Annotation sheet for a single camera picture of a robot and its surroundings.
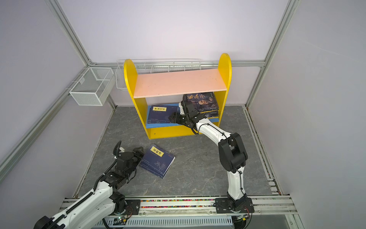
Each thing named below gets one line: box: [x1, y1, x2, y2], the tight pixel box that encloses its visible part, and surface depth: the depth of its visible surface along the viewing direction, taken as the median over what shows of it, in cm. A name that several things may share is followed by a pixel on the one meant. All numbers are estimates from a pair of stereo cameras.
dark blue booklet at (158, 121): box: [147, 118, 172, 124], surface depth 93 cm
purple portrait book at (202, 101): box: [185, 91, 219, 113], surface depth 94 cm
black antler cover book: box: [201, 111, 219, 118], surface depth 95 cm
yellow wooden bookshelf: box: [123, 53, 233, 140], surface depth 78 cm
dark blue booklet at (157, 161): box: [139, 144, 176, 179], surface depth 89 cm
